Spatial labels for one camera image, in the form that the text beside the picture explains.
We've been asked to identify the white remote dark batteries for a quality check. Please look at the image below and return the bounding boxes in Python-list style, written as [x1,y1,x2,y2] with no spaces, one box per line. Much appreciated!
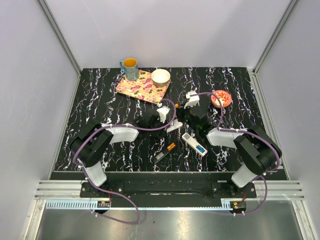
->
[166,119,183,133]

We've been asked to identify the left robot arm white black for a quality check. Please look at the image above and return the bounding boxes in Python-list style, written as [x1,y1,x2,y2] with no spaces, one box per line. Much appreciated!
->
[69,107,170,198]

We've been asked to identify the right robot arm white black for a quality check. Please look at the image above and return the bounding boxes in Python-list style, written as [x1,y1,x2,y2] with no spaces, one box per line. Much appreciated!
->
[175,104,282,198]

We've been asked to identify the white remote blue batteries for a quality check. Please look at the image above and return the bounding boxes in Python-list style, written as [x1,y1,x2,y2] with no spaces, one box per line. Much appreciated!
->
[181,132,208,157]

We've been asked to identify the black remote orange batteries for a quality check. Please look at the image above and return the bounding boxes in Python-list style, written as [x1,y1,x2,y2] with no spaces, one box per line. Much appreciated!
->
[152,143,174,164]

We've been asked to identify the pink floral tray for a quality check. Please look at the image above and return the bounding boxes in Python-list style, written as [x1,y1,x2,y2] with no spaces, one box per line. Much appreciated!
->
[115,70,171,104]

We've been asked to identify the blue battery pair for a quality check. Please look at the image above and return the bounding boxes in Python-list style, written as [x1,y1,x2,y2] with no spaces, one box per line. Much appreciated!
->
[196,145,205,153]

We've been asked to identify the red patterned small dish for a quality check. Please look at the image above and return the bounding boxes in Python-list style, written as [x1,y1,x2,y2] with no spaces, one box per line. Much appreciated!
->
[211,90,233,108]

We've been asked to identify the white ceramic bowl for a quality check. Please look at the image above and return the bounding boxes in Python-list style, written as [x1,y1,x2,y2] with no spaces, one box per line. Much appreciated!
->
[151,69,171,87]

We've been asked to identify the blue floral mug orange inside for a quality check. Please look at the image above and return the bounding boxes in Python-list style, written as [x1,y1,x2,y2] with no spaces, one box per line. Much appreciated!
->
[119,58,139,81]

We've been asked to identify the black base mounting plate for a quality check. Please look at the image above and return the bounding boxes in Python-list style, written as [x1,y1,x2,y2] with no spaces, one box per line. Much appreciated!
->
[79,171,258,208]

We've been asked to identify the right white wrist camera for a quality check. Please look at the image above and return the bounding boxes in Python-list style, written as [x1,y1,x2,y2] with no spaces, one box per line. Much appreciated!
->
[184,90,200,109]

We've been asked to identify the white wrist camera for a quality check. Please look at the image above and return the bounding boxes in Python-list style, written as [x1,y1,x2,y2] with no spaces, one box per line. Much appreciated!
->
[184,90,200,109]
[156,106,170,124]

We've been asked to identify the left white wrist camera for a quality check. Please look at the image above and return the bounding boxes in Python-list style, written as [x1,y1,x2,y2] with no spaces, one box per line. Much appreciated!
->
[156,106,170,124]

